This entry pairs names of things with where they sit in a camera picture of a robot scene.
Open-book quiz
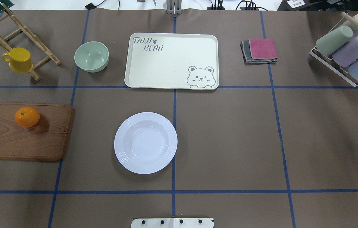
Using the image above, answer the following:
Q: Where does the wooden cutting board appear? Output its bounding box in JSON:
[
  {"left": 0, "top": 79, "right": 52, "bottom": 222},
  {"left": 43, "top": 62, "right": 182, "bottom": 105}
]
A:
[{"left": 0, "top": 102, "right": 75, "bottom": 162}]

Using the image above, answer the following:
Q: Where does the aluminium frame post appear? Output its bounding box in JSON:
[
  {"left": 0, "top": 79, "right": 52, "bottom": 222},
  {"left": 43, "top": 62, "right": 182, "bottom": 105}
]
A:
[{"left": 166, "top": 0, "right": 183, "bottom": 15}]

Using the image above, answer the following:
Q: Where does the pink folded cloth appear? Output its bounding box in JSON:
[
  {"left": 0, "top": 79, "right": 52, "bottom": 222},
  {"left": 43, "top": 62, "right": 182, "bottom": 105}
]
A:
[{"left": 249, "top": 39, "right": 278, "bottom": 60}]

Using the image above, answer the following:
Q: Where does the green bowl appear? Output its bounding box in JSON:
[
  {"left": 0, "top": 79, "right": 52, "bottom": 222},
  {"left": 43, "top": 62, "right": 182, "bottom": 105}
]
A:
[{"left": 74, "top": 41, "right": 109, "bottom": 73}]

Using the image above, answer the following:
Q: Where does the green cup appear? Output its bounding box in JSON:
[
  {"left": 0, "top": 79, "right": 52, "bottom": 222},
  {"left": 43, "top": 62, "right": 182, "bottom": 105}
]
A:
[{"left": 316, "top": 26, "right": 353, "bottom": 56}]

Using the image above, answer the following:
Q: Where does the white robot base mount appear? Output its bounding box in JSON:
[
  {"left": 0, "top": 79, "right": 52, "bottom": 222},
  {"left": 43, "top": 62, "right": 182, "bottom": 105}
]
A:
[{"left": 131, "top": 218, "right": 215, "bottom": 228}]

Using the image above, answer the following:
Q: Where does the yellow mug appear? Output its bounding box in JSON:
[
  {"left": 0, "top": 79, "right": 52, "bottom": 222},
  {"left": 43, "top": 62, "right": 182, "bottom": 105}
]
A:
[{"left": 2, "top": 47, "right": 33, "bottom": 73}]

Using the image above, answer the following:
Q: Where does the white wire cup rack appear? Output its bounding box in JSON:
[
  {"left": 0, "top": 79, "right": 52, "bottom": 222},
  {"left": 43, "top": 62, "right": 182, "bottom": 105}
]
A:
[{"left": 310, "top": 12, "right": 358, "bottom": 87}]

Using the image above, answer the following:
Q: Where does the wooden drying rack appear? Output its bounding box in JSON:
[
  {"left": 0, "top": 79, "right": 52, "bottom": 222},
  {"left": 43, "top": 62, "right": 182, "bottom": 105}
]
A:
[{"left": 0, "top": 4, "right": 61, "bottom": 82}]

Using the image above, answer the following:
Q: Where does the orange fruit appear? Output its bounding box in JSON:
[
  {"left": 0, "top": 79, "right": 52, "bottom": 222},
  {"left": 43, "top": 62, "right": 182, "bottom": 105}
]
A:
[{"left": 15, "top": 106, "right": 41, "bottom": 128}]

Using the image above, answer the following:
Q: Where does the grey folded cloth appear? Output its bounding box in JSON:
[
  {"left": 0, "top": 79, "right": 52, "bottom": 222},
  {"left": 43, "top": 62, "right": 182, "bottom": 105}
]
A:
[{"left": 241, "top": 40, "right": 277, "bottom": 64}]

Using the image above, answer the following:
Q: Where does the white round plate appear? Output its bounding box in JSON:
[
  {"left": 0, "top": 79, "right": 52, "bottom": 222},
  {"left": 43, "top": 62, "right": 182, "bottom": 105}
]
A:
[{"left": 114, "top": 112, "right": 178, "bottom": 174}]

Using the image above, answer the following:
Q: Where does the purple cup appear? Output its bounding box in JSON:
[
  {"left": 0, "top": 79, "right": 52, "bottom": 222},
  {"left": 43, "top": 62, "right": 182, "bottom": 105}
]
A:
[{"left": 332, "top": 36, "right": 358, "bottom": 67}]

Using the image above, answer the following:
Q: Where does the cream bear tray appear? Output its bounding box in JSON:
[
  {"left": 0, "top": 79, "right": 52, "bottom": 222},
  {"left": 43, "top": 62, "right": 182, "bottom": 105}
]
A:
[{"left": 124, "top": 32, "right": 220, "bottom": 90}]

